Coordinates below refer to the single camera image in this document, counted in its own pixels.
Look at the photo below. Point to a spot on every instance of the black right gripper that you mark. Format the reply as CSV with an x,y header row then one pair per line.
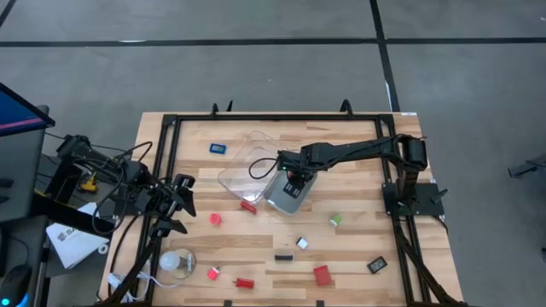
x,y
292,161

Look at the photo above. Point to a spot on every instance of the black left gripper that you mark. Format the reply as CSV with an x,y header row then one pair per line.
x,y
164,200

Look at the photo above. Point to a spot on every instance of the black rectangular gadget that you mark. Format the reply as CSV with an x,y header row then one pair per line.
x,y
292,189

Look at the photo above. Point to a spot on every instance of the pink cube wall charger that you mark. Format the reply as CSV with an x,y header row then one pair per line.
x,y
215,219

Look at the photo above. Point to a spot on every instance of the small green block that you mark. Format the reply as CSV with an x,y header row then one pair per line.
x,y
335,220

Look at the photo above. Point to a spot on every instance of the small red digital meter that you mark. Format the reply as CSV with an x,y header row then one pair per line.
x,y
248,207

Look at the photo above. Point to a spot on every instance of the small white black cube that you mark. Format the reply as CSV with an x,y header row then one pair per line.
x,y
301,243

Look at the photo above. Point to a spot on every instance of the pink red plug adapter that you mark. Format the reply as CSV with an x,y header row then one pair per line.
x,y
213,273

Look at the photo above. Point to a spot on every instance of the small blue digital meter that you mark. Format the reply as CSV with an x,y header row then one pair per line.
x,y
217,148

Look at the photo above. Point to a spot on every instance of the small black bar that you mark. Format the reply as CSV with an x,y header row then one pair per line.
x,y
283,257

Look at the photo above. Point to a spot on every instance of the small red plug adapter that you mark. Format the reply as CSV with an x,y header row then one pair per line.
x,y
245,283

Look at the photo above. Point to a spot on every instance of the red box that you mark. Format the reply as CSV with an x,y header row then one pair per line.
x,y
323,275

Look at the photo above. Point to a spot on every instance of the small black digital meter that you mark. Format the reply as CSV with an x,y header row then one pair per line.
x,y
377,264

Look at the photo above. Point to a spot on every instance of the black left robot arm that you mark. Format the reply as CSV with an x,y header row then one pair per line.
x,y
128,172

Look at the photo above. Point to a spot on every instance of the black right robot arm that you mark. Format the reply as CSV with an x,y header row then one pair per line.
x,y
362,149

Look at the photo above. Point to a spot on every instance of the white bulb wooden lamp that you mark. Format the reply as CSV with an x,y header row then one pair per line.
x,y
170,261

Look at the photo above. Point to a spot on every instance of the clear plastic bin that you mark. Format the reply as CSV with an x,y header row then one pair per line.
x,y
239,179

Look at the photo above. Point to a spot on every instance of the white tape roll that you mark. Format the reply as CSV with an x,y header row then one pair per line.
x,y
103,246

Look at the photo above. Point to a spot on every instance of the yellow tool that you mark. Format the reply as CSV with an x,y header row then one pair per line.
x,y
89,184

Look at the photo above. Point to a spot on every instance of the white paper sheet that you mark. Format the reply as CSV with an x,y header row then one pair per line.
x,y
72,245

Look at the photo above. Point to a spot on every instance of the grey cabinet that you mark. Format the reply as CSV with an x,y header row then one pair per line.
x,y
21,170

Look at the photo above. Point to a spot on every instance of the black computer mouse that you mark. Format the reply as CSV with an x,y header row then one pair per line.
x,y
15,283

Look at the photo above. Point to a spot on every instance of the computer monitor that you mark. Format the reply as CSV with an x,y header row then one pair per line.
x,y
17,113

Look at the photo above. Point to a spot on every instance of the black chair base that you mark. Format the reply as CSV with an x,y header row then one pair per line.
x,y
522,169

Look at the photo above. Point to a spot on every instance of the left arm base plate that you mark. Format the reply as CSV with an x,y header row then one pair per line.
x,y
123,209

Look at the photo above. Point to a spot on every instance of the black aluminium table frame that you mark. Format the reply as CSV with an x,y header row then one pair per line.
x,y
273,117

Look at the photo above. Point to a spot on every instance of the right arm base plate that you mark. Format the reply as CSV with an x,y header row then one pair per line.
x,y
426,204

